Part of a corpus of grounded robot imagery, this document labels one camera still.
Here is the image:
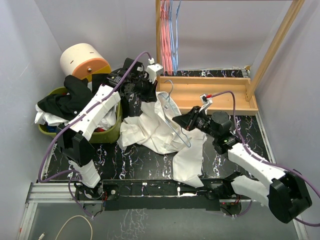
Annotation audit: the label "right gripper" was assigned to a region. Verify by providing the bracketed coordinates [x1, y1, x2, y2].
[173, 106, 219, 140]

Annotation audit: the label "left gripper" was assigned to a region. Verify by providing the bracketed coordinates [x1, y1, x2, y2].
[131, 74, 158, 104]

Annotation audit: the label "blue wire hanger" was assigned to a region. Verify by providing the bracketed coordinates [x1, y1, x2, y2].
[164, 79, 192, 148]

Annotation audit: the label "white shirt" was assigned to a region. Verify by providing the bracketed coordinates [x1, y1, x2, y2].
[117, 91, 207, 188]

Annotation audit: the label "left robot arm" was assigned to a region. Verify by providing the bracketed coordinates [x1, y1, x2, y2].
[57, 58, 163, 200]

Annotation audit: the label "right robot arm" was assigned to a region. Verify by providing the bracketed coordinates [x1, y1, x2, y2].
[173, 106, 312, 224]

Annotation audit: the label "blue hangers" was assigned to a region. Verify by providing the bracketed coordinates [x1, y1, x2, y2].
[168, 0, 182, 76]

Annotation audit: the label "green laundry basket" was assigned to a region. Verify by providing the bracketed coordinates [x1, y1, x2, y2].
[38, 102, 123, 144]

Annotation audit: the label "black garment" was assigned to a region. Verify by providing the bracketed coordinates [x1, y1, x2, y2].
[36, 73, 110, 122]

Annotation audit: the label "white cylindrical bin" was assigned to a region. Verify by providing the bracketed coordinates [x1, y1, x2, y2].
[60, 43, 112, 82]

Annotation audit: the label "pink hangers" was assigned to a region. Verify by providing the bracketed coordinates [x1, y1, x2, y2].
[160, 0, 174, 76]

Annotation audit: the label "white clothes in basket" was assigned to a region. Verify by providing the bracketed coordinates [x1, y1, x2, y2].
[34, 104, 118, 132]

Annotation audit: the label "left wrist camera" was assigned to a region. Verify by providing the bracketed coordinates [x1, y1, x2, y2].
[145, 57, 164, 84]

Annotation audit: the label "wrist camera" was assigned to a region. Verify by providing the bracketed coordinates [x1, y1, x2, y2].
[200, 93, 213, 111]
[145, 57, 164, 84]

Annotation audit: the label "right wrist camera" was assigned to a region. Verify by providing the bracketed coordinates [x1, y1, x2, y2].
[200, 93, 213, 111]

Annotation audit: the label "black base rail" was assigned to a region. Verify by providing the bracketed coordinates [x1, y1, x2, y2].
[72, 178, 251, 215]

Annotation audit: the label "aluminium frame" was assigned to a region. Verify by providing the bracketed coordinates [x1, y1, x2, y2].
[17, 181, 309, 240]

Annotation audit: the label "cream cable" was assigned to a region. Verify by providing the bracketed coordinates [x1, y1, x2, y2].
[38, 215, 94, 240]

